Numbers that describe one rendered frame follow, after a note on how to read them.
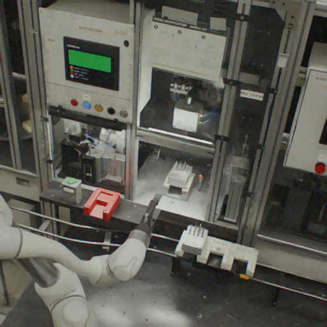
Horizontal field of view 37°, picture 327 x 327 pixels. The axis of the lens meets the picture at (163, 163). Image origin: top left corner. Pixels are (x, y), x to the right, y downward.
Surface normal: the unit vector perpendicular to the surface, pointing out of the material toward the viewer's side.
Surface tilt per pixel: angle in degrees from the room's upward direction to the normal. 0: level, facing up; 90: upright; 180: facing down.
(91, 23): 90
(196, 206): 0
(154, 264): 0
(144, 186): 0
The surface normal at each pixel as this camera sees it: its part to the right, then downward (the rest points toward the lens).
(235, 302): 0.07, -0.80
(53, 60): -0.31, 0.56
